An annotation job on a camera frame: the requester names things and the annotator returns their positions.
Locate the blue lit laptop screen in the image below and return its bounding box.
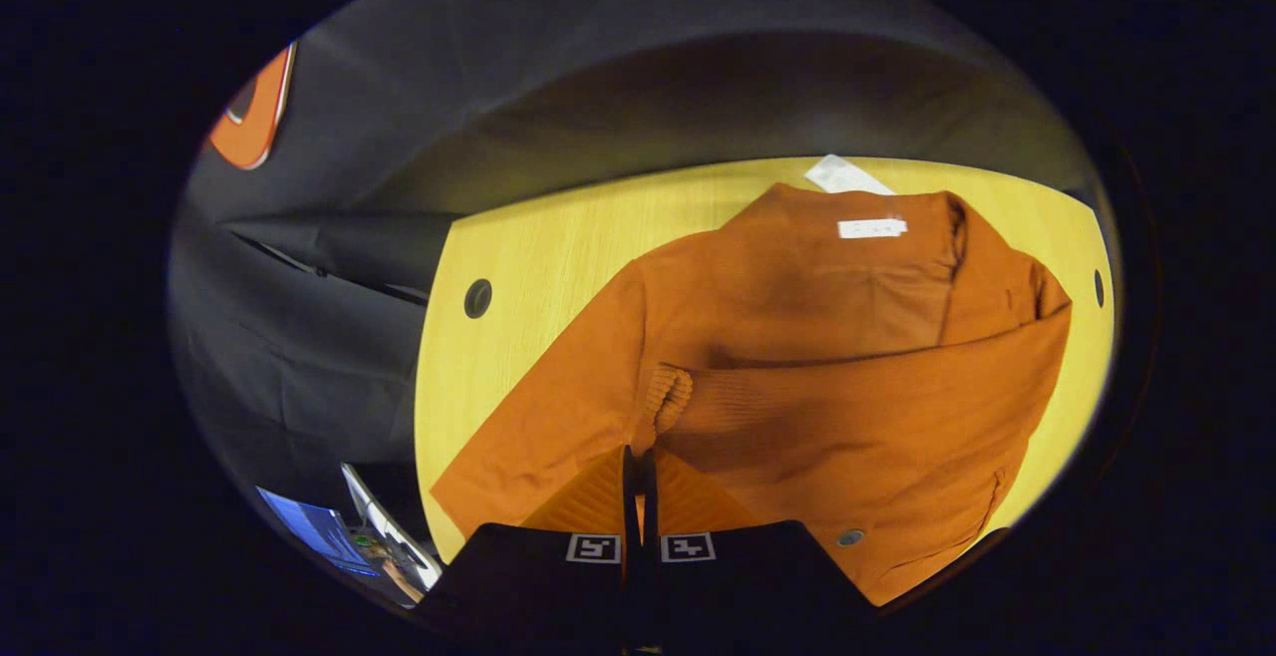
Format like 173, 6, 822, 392
255, 486, 382, 577

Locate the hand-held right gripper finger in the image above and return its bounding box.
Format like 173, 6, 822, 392
414, 445, 639, 655
641, 447, 880, 655

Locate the orange knit cardigan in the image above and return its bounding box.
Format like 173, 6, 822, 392
429, 156, 1074, 607

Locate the black backdrop cloth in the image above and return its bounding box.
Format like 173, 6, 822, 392
167, 0, 1098, 577

